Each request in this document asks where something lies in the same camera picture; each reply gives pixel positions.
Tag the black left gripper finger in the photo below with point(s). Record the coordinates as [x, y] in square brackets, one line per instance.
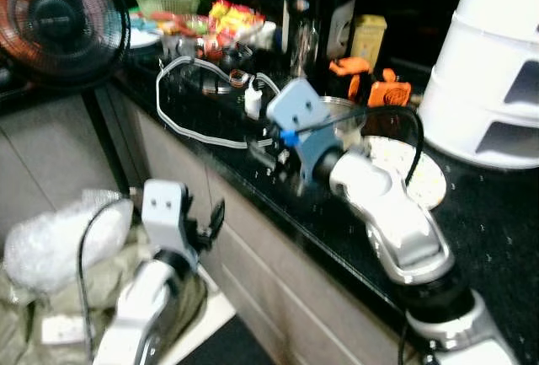
[194, 218]
[216, 217]

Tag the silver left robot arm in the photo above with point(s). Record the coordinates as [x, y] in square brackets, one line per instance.
[143, 310]

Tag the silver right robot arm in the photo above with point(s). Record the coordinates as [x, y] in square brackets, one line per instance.
[400, 230]

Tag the grey kitchen base cabinet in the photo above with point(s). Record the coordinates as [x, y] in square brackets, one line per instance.
[278, 272]

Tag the black kitchen appliance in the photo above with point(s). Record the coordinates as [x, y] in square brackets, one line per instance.
[339, 11]

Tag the white charger plug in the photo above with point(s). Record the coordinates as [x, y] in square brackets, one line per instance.
[253, 102]

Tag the orange plastic gadget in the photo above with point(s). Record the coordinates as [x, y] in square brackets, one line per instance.
[349, 67]

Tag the tall glass jar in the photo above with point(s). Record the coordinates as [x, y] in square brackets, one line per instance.
[303, 32]

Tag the orange mini fan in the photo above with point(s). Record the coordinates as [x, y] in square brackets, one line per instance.
[389, 93]

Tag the clear bubble wrap bundle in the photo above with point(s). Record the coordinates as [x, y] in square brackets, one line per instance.
[55, 243]

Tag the yellow red snack bag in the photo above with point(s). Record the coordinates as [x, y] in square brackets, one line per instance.
[236, 18]

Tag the glass dish with snacks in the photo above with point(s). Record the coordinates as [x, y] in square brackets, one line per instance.
[187, 34]

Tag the yellow tin box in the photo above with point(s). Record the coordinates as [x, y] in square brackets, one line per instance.
[369, 40]

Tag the white patterned plate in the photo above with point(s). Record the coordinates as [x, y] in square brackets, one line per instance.
[425, 181]

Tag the small white plate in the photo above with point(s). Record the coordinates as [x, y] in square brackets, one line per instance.
[143, 39]

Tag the green plastic basket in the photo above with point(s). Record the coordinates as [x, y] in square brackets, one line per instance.
[168, 2]

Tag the white plastic drawer tower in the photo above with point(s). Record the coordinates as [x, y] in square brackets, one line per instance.
[484, 61]

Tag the black electric fan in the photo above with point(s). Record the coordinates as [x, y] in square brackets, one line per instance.
[59, 15]

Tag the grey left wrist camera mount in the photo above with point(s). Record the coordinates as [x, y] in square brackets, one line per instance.
[163, 213]

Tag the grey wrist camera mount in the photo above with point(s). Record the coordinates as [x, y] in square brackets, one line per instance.
[163, 213]
[296, 108]

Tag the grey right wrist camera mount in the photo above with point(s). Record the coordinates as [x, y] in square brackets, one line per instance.
[296, 108]

